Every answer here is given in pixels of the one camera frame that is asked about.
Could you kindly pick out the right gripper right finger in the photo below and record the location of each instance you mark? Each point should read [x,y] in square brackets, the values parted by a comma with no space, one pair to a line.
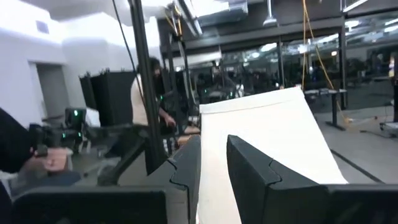
[255,186]

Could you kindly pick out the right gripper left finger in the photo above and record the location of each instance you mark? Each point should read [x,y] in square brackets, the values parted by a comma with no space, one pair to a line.
[186,168]

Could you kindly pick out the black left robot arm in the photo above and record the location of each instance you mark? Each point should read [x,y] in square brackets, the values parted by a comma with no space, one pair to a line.
[124,140]

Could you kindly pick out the person's hand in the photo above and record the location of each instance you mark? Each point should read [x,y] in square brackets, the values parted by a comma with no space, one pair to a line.
[169,120]
[53,161]

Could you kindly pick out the person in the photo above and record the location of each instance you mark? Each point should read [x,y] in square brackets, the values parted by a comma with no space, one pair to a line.
[12,140]
[136,105]

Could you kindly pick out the black cabinet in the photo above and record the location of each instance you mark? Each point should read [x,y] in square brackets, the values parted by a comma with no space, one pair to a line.
[115,96]

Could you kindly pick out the background grey table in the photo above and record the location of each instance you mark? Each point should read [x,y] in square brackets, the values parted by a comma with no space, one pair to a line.
[326,91]

